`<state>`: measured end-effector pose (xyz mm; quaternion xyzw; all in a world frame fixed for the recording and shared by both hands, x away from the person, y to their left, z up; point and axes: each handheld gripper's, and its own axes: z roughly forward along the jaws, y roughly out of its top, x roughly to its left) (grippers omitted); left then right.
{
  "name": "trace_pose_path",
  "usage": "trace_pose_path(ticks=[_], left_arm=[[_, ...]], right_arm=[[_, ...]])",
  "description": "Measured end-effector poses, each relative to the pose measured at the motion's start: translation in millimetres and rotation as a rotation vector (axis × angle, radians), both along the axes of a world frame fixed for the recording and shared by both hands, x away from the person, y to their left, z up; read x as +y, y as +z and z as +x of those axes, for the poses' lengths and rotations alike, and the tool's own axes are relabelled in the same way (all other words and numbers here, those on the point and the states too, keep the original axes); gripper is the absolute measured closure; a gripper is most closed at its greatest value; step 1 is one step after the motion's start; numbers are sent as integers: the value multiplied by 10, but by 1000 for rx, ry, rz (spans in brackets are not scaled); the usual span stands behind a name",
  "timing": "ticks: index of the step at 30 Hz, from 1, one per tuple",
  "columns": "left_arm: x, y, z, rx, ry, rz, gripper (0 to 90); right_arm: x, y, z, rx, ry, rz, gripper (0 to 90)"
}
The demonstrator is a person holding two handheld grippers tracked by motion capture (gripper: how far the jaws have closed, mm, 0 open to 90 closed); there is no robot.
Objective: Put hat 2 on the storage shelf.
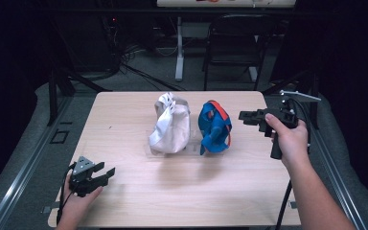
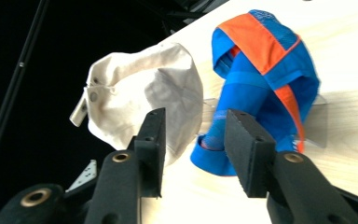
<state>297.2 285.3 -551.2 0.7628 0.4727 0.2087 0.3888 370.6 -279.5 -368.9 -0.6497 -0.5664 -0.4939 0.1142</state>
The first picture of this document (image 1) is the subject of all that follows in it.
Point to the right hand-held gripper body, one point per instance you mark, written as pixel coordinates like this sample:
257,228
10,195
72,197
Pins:
287,116

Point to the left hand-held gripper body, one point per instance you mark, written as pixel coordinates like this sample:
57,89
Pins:
82,182

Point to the blue and orange cap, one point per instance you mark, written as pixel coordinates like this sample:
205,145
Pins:
214,127

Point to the white and pink cap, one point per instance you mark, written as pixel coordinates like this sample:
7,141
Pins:
172,127

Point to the person's left hand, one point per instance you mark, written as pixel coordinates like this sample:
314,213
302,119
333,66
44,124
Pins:
76,207

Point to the person's right hand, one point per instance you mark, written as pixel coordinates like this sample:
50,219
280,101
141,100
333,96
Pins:
294,143

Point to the white desk leg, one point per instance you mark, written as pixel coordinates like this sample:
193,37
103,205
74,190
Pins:
253,74
179,51

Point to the grey tape piece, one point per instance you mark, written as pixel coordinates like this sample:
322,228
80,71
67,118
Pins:
293,204
49,210

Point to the black folding chair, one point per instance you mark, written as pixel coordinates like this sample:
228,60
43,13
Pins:
236,48

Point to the black computer tower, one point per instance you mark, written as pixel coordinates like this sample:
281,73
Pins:
86,41

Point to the aluminium floor rail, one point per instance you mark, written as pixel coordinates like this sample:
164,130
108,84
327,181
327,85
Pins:
28,163
332,166

